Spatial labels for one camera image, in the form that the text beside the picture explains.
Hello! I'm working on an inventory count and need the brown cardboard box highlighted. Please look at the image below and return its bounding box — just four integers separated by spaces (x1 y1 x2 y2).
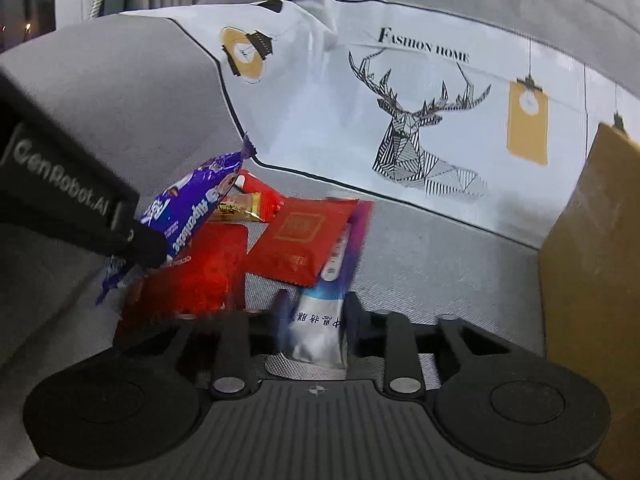
537 122 640 480

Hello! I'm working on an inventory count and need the red square packet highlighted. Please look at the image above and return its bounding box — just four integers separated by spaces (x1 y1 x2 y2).
247 197 361 286

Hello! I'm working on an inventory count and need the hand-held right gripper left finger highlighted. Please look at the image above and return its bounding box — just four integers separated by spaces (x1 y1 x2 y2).
114 290 292 397

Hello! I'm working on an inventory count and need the small red gold candy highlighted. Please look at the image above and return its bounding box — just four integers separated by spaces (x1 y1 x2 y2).
207 170 286 223

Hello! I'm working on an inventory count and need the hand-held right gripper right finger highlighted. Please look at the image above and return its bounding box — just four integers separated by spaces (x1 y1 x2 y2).
344 291 547 397

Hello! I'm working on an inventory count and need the purple snack packet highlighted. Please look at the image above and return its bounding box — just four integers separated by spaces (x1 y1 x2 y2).
96 135 256 306

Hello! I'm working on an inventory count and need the purple white sachet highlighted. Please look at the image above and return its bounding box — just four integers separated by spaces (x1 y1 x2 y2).
277 200 376 366

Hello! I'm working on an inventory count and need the large red snack packet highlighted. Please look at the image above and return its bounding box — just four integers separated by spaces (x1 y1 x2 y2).
120 222 249 341

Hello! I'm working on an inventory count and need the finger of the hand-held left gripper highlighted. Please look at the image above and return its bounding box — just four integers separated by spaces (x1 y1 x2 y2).
107 225 168 272

